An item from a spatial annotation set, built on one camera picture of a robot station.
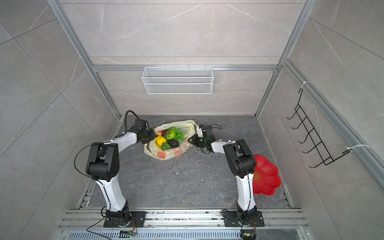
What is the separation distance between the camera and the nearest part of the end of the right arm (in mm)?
796

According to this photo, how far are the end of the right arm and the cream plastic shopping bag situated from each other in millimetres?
49

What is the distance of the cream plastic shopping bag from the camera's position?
92 centimetres
